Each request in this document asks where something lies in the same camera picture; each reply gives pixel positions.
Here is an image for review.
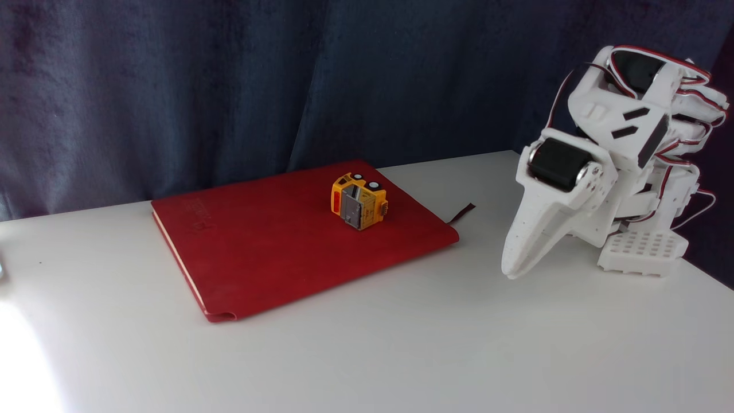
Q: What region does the red white base cable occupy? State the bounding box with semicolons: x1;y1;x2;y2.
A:
671;187;717;231

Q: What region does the yellow toy truck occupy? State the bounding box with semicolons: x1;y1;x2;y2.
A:
331;172;389;231

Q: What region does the dark blue curtain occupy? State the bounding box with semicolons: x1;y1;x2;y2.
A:
0;0;734;290

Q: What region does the dark red bookmark ribbon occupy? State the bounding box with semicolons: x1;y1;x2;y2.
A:
446;202;477;225

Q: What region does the red white black servo cable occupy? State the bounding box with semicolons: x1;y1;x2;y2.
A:
545;46;637;130

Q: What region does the red notebook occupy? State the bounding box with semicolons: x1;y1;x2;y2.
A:
151;159;460;323

